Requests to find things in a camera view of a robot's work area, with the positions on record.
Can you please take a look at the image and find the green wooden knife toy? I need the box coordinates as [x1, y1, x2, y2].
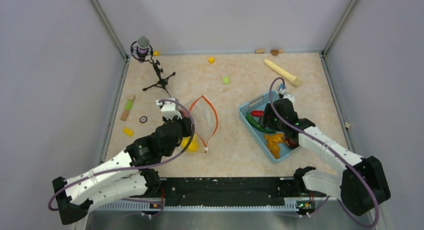
[120, 94, 136, 121]

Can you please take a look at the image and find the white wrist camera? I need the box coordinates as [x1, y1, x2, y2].
[156, 98, 183, 121]
[279, 93, 296, 103]

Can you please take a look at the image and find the green toy block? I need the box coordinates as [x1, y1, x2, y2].
[222, 76, 231, 84]

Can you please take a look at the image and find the cream wooden rolling pin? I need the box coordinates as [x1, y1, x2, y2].
[263, 59, 302, 87]

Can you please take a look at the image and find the dark red toy apple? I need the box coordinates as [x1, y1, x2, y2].
[285, 138, 299, 150]

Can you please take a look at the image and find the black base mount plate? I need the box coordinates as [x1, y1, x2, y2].
[153, 177, 300, 207]

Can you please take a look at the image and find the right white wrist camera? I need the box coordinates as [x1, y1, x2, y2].
[279, 93, 296, 103]

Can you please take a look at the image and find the green toy cucumber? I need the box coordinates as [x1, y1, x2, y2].
[244, 114, 276, 134]

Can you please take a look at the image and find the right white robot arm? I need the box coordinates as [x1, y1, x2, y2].
[258, 98, 391, 216]

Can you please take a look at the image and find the yellow cube block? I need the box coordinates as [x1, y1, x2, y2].
[208, 57, 215, 64]

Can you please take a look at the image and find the yellow block left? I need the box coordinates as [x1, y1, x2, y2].
[122, 127, 134, 137]

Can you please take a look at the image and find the cork piece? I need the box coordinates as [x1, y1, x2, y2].
[255, 49, 265, 54]

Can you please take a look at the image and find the clear orange-zip bag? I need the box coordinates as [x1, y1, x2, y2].
[187, 95, 219, 153]

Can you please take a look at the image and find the red toy chili pepper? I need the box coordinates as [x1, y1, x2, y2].
[250, 110, 264, 117]

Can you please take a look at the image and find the light blue plastic basket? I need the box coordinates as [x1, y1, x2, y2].
[238, 93, 301, 163]

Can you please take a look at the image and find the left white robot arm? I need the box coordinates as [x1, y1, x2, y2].
[47, 116, 195, 225]

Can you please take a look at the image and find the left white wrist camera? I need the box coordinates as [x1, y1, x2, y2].
[156, 98, 183, 121]

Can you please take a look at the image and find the microphone on black tripod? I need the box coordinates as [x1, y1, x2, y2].
[130, 36, 176, 97]

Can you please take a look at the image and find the yellow toy lemon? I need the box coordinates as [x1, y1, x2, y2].
[181, 134, 199, 152]

